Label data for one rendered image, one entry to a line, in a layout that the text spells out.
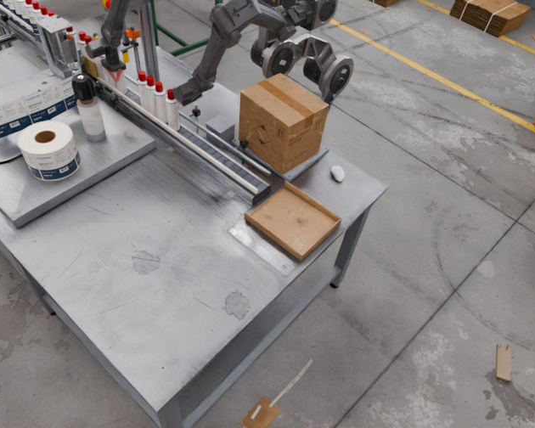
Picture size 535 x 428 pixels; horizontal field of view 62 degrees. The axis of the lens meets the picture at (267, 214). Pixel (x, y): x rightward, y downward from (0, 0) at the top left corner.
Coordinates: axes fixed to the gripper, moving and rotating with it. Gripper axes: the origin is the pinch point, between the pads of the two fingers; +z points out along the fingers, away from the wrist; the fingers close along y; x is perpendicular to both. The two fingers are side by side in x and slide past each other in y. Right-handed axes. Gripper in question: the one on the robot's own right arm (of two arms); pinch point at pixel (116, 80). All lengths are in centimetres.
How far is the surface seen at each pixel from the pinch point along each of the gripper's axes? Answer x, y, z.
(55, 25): -4.6, -36.3, -13.1
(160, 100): 4.7, 24.9, 0.3
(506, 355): 76, 208, 101
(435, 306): 77, 165, 103
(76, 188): -46, 31, 15
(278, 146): 23, 79, 3
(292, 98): 38, 72, -10
